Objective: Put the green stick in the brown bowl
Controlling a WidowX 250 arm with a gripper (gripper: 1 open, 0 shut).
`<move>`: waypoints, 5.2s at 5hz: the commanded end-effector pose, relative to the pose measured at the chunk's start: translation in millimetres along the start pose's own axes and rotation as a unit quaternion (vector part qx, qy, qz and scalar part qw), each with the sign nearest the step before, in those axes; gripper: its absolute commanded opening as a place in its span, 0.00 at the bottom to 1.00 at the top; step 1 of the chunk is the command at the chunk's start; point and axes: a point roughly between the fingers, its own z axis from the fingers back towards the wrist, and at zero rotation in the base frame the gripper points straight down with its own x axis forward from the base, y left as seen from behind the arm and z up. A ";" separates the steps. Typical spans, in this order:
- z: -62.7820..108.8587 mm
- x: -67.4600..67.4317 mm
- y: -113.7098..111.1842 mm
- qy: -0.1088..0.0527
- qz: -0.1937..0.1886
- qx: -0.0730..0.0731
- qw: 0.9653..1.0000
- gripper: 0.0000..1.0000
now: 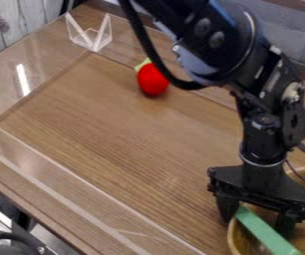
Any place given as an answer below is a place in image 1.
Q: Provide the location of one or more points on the red plush strawberry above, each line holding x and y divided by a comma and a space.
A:
152, 80

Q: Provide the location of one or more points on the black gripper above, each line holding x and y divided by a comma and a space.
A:
277, 193

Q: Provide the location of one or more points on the clear acrylic corner bracket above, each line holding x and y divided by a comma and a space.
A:
91, 39

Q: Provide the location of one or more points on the green rectangular stick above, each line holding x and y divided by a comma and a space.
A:
265, 234

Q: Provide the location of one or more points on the brown wooden bowl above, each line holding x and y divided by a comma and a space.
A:
244, 243

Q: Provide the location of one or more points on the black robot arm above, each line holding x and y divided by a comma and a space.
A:
224, 52

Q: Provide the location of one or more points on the clear acrylic tray walls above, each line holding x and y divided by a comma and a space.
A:
102, 162

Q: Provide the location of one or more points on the black metal bracket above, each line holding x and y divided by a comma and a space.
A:
29, 242

